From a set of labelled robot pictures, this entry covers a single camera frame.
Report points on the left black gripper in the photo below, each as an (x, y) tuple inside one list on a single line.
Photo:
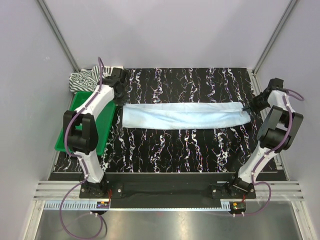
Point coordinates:
[(120, 101)]

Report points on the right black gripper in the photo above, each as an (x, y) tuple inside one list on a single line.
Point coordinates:
[(251, 107)]

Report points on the striped green white towel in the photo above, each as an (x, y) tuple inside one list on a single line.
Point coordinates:
[(87, 80)]

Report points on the light blue towel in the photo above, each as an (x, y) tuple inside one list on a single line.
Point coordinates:
[(184, 116)]

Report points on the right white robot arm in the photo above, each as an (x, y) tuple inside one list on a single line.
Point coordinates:
[(276, 134)]

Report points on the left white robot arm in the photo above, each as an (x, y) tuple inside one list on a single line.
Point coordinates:
[(93, 173)]

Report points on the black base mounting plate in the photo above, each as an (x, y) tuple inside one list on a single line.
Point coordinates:
[(167, 187)]

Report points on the left aluminium frame post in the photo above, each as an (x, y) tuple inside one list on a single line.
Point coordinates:
[(58, 35)]

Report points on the aluminium frame post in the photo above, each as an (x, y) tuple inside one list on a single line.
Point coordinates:
[(275, 34), (58, 35)]

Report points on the right aluminium frame post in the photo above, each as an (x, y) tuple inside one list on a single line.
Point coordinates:
[(275, 34)]

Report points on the white slotted cable duct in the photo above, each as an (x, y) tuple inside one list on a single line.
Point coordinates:
[(119, 205)]

